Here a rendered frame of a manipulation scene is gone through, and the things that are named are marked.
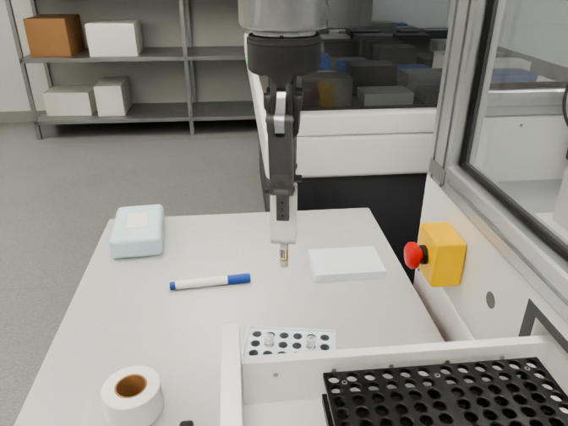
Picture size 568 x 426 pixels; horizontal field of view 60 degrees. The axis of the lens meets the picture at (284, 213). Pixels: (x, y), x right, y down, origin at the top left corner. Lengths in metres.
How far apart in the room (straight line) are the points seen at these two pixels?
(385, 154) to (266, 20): 0.76
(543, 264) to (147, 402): 0.47
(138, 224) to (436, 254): 0.57
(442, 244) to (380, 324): 0.17
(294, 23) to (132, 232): 0.61
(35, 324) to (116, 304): 1.34
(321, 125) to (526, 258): 0.64
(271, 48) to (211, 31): 3.98
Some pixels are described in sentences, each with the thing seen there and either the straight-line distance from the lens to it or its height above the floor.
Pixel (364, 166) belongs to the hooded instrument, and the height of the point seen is 0.83.
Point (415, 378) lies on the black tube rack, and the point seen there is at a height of 0.90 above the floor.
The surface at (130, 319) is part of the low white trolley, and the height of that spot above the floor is 0.76.
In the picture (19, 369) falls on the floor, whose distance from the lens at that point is 2.01.
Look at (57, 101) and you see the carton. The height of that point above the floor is 0.27.
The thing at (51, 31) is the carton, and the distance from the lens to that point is 4.24.
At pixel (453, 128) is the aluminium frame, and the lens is 0.77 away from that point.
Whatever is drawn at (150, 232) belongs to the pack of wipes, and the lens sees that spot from 0.97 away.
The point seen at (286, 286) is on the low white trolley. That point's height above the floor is 0.76.
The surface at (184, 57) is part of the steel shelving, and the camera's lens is 3.98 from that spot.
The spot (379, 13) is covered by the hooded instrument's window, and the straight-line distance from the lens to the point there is 1.13.
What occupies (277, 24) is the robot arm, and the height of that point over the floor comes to 1.21.
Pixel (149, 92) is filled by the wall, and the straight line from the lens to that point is 4.61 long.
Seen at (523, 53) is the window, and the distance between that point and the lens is 0.65.
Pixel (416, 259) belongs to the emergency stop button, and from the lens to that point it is 0.74.
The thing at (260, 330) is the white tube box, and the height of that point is 0.80.
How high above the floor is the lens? 1.26
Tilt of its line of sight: 27 degrees down
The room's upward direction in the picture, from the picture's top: straight up
